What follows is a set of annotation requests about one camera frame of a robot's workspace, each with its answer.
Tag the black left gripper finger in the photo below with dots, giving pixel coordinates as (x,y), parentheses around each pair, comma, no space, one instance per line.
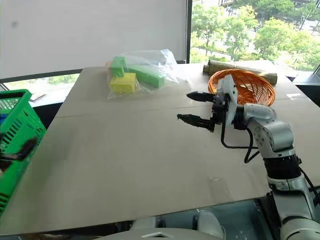
(27,148)

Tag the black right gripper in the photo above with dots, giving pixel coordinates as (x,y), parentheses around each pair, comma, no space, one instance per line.
(219,110)

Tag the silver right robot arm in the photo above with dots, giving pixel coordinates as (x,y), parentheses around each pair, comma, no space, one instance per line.
(273,132)

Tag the green plastic basket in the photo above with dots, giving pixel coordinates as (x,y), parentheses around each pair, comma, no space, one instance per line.
(22,120)

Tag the blue item in basket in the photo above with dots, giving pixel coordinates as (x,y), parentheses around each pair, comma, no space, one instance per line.
(3,118)

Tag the rolled brown paper tube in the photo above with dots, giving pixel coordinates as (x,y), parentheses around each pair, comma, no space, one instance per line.
(225,66)

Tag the clear plastic bag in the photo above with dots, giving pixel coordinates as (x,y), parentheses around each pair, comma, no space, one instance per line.
(160,67)

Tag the long green foam block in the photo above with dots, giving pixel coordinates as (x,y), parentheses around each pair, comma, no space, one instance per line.
(147,75)

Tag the yellow foam block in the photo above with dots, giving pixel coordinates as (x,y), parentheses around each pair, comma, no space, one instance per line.
(122,84)

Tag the small green foam block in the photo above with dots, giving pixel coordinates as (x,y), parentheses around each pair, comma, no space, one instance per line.
(117,65)

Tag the silver robot torso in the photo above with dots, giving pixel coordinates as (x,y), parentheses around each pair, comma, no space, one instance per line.
(175,227)

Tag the white roller blind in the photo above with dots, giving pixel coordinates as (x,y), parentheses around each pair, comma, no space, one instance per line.
(87,32)

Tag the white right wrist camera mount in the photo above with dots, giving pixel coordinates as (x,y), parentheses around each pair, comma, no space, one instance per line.
(231,97)

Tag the dark window frame post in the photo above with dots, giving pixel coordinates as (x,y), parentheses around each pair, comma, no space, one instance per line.
(189,30)

